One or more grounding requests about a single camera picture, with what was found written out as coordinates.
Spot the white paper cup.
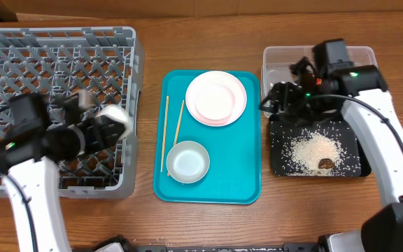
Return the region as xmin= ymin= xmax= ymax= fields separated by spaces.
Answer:
xmin=96 ymin=104 xmax=134 ymax=139

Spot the grey bowl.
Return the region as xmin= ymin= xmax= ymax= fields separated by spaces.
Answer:
xmin=166 ymin=141 xmax=210 ymax=183

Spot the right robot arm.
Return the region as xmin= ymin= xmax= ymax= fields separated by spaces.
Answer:
xmin=260 ymin=62 xmax=403 ymax=251

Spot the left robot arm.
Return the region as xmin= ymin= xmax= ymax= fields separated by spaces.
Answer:
xmin=0 ymin=115 xmax=133 ymax=251

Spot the black food waste tray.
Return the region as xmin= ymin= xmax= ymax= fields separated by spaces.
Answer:
xmin=268 ymin=112 xmax=372 ymax=178

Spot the clear plastic waste bin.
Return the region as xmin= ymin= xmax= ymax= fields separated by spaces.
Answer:
xmin=260 ymin=45 xmax=379 ymax=119

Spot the spilled rice pile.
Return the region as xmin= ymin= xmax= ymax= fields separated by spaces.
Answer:
xmin=271 ymin=120 xmax=362 ymax=176

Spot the brown food scrap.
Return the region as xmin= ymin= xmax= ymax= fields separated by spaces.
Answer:
xmin=318 ymin=158 xmax=335 ymax=169

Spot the grey plastic dish rack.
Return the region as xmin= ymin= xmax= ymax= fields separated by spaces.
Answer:
xmin=0 ymin=27 xmax=144 ymax=199

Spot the left wooden chopstick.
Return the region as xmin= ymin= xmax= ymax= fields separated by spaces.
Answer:
xmin=160 ymin=96 xmax=169 ymax=173

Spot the wooden chopstick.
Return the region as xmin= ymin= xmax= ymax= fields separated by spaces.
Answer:
xmin=160 ymin=96 xmax=169 ymax=173
xmin=167 ymin=99 xmax=185 ymax=177

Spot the large white plate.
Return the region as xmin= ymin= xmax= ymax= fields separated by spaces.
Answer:
xmin=185 ymin=71 xmax=247 ymax=127

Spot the right wooden chopstick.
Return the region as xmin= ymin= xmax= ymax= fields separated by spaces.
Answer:
xmin=167 ymin=99 xmax=185 ymax=177

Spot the teal plastic tray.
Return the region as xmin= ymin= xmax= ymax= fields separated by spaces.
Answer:
xmin=153 ymin=69 xmax=262 ymax=204

